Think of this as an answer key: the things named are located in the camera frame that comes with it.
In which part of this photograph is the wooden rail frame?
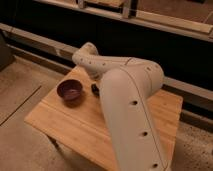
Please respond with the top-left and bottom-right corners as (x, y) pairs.
(0, 0), (213, 125)

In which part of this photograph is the dark purple bowl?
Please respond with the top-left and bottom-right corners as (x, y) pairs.
(57, 79), (83, 101)

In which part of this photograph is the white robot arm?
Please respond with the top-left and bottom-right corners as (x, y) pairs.
(72, 42), (171, 171)

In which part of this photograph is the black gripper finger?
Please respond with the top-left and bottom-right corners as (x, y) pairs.
(91, 84), (100, 97)

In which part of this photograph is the wooden table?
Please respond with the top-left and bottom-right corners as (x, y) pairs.
(25, 67), (183, 171)

